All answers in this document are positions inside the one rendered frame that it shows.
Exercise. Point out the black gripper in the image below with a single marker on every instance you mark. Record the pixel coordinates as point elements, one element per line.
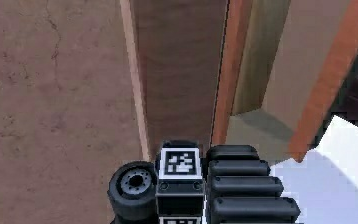
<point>133,186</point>

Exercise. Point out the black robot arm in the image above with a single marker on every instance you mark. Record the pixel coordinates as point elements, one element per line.
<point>243,186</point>

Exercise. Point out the brown wooden room door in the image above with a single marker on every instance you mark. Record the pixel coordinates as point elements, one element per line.
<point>180,66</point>

